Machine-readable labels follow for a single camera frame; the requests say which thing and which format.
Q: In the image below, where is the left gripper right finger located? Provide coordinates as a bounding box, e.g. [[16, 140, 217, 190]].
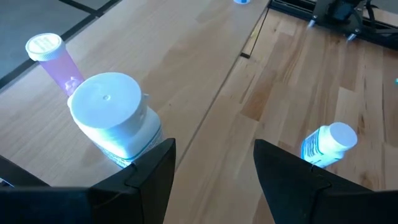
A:
[[253, 139, 398, 224]]

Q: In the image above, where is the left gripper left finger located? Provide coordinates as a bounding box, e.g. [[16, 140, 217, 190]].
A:
[[0, 138, 177, 224]]

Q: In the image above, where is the large white medicine bottle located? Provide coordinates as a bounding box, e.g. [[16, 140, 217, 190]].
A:
[[67, 72, 165, 169], [300, 121, 359, 169]]

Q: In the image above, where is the pink medicine vial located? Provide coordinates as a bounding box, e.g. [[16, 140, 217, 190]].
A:
[[25, 32, 85, 98]]

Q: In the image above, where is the black aluminium table frame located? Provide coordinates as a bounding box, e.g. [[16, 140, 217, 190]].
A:
[[269, 0, 398, 50]]

